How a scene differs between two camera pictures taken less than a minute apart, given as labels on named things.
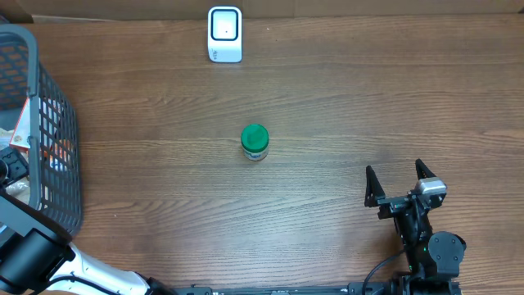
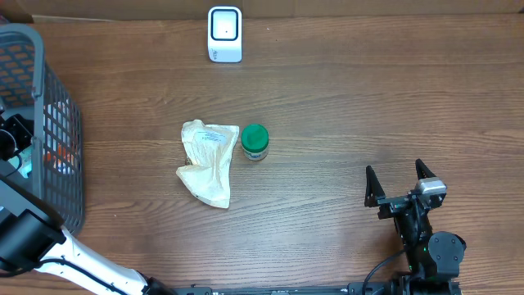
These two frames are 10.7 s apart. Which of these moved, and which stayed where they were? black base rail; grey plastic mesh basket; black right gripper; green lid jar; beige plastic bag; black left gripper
Moved: beige plastic bag; black left gripper
Stayed: black base rail; grey plastic mesh basket; green lid jar; black right gripper
